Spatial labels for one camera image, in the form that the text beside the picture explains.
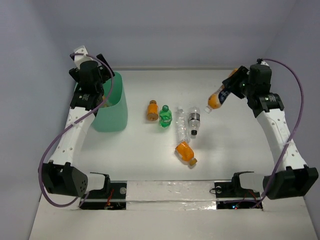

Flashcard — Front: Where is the orange blue label drink bottle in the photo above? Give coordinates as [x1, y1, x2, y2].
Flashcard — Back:
[205, 68, 238, 114]

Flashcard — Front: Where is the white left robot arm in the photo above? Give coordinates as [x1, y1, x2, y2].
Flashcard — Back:
[38, 52, 115, 198]

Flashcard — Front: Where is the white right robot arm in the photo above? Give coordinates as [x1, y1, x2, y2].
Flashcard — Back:
[222, 61, 319, 200]

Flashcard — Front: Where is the green plastic bin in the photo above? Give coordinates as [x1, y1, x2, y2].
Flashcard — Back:
[91, 72, 128, 132]

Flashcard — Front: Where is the clear bottle black cap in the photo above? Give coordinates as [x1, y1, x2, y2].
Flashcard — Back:
[188, 106, 201, 137]

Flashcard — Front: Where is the orange juice bottle gold cap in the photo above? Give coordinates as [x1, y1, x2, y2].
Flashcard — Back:
[146, 100, 159, 122]

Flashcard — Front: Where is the clear crushed water bottle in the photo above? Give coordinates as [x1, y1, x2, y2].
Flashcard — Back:
[176, 106, 191, 144]

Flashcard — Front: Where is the green plastic soda bottle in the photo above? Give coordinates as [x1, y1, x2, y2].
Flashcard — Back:
[159, 105, 173, 128]

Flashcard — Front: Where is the small orange juice bottle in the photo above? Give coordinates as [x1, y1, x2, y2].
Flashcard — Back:
[175, 141, 198, 167]

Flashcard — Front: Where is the silver foil tape strip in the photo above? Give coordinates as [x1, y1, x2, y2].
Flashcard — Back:
[125, 180, 217, 211]

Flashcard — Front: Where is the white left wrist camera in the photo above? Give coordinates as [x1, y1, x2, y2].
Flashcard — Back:
[70, 45, 91, 64]

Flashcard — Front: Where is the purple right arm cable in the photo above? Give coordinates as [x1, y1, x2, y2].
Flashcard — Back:
[251, 57, 305, 210]

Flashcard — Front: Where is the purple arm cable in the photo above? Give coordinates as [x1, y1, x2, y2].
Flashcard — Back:
[37, 52, 116, 208]
[251, 57, 305, 210]

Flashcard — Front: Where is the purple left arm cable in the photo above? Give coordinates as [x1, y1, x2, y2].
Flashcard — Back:
[37, 52, 116, 208]

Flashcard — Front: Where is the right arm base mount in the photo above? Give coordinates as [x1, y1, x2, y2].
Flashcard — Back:
[209, 171, 263, 210]

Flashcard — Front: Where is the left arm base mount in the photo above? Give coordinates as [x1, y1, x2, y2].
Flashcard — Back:
[79, 174, 128, 210]

